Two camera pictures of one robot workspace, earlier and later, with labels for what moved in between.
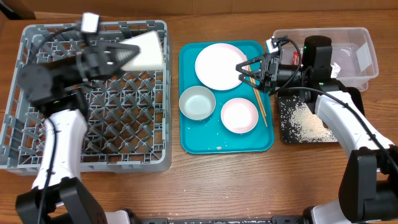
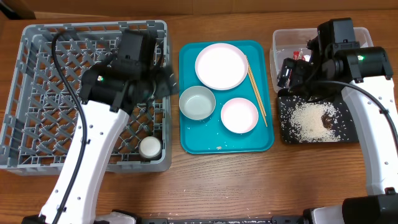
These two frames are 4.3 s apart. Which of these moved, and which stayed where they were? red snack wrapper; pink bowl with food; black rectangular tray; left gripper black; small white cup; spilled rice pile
Moved: left gripper black; small white cup
Stayed: spilled rice pile; red snack wrapper; pink bowl with food; black rectangular tray
